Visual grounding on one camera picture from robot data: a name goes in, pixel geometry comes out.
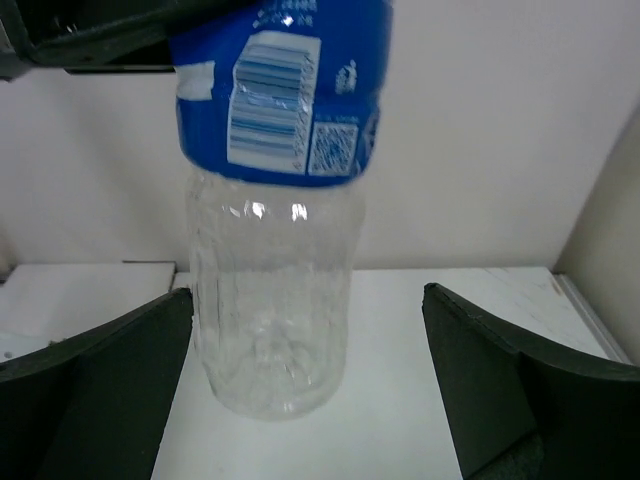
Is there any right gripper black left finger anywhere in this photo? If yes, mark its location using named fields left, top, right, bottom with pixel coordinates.
left=1, top=288, right=193, bottom=479

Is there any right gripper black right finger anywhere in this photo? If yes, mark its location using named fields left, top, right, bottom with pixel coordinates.
left=422, top=283, right=639, bottom=479

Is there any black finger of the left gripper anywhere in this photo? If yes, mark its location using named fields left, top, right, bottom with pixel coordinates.
left=0, top=0, right=176, bottom=81

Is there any blue label water bottle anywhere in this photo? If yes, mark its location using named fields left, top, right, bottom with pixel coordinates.
left=169, top=1, right=393, bottom=420

